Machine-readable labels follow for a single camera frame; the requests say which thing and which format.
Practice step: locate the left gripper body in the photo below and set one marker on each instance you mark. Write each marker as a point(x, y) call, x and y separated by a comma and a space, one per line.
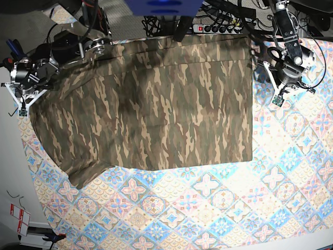
point(291, 76)

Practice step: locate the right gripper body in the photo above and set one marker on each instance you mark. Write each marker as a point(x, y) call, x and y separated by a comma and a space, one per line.
point(28, 95)

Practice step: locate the camouflage T-shirt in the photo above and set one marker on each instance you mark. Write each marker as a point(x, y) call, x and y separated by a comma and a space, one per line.
point(151, 105)

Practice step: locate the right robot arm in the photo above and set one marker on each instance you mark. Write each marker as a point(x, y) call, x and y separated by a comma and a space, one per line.
point(85, 35)

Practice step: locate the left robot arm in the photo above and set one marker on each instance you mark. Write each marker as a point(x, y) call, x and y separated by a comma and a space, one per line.
point(292, 59)

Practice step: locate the red black table clamp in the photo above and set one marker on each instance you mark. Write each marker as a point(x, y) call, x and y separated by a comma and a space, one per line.
point(8, 63)

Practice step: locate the blue table clamp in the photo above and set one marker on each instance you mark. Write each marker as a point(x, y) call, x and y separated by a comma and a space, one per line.
point(16, 49)

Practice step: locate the white power strip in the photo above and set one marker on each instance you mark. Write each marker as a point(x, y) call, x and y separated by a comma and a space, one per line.
point(216, 29)

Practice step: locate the patterned tile tablecloth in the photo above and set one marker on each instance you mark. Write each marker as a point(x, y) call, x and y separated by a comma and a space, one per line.
point(285, 190)

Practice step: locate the red white label tag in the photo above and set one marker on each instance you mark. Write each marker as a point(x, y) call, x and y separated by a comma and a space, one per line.
point(21, 219)

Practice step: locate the black blue bottom clamp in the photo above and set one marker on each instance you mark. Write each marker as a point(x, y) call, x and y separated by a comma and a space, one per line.
point(53, 238)

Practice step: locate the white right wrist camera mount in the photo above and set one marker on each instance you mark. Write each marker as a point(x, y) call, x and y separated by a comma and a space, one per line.
point(23, 108)

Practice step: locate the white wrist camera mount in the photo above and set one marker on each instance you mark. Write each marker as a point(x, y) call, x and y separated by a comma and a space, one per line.
point(23, 108)
point(278, 86)

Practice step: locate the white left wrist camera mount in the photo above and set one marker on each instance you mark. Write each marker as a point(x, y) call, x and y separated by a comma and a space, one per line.
point(278, 86)

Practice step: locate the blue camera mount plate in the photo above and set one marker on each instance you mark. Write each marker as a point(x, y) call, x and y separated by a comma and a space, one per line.
point(164, 7)

